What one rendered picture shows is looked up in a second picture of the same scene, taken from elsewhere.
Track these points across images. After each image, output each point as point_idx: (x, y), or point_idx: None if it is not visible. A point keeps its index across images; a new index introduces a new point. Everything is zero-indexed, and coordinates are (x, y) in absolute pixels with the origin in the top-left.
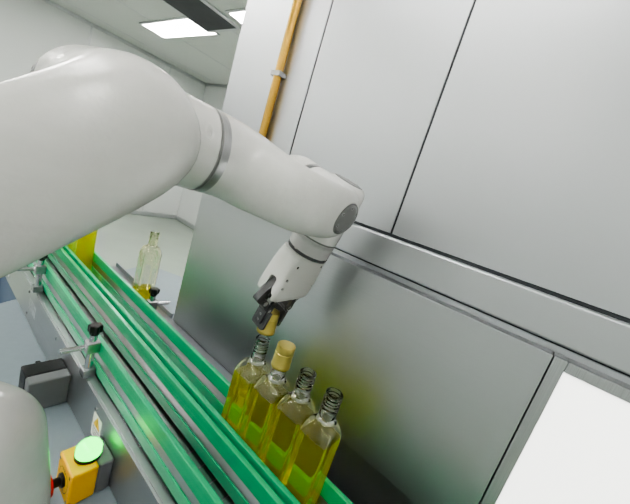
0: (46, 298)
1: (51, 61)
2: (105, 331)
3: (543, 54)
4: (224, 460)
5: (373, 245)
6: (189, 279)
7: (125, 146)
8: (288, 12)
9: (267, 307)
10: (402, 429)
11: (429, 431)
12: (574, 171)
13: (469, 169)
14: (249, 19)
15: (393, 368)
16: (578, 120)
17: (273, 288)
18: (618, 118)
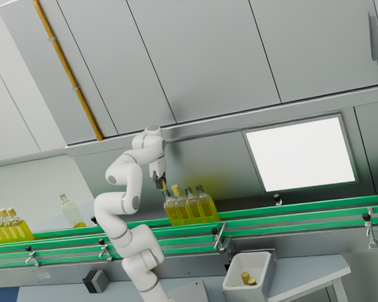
0: (48, 264)
1: (120, 175)
2: None
3: (176, 50)
4: (185, 234)
5: (174, 132)
6: None
7: (139, 177)
8: (56, 59)
9: (159, 180)
10: (228, 180)
11: (234, 174)
12: (209, 79)
13: (183, 90)
14: (32, 66)
15: (212, 165)
16: (199, 65)
17: (156, 174)
18: (207, 62)
